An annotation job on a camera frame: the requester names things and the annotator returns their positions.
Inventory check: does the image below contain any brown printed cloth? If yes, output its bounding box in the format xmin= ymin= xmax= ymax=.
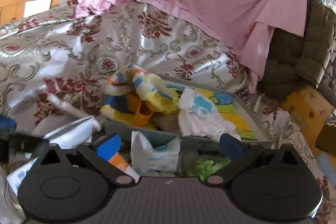
xmin=315 ymin=114 xmax=336 ymax=156

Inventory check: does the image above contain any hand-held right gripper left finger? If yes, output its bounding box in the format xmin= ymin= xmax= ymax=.
xmin=39 ymin=133 xmax=135 ymax=185

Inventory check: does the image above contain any orange plastic cup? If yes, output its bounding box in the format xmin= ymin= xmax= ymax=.
xmin=127 ymin=93 xmax=154 ymax=126

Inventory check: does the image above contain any jar of green pieces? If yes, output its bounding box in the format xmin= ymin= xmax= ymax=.
xmin=184 ymin=152 xmax=231 ymax=178

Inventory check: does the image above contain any pastel striped cloth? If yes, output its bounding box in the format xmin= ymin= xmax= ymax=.
xmin=100 ymin=64 xmax=181 ymax=119

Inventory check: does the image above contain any floral satin bedspread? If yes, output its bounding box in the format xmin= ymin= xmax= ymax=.
xmin=0 ymin=0 xmax=336 ymax=224

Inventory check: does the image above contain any olive quilted jacket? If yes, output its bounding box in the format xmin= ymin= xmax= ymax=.
xmin=257 ymin=0 xmax=336 ymax=101

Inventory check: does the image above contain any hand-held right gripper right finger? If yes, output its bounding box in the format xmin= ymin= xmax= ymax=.
xmin=205 ymin=133 xmax=306 ymax=185

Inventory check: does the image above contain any white blue print cloth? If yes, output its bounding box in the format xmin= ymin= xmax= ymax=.
xmin=178 ymin=88 xmax=242 ymax=142
xmin=130 ymin=131 xmax=181 ymax=172

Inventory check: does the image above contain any grey cartoon print tray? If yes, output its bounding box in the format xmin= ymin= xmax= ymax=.
xmin=104 ymin=73 xmax=276 ymax=159

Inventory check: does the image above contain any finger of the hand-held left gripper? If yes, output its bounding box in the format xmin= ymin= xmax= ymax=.
xmin=10 ymin=134 xmax=49 ymax=159
xmin=0 ymin=115 xmax=17 ymax=139

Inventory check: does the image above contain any orange white carton box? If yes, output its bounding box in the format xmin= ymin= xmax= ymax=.
xmin=109 ymin=149 xmax=141 ymax=184

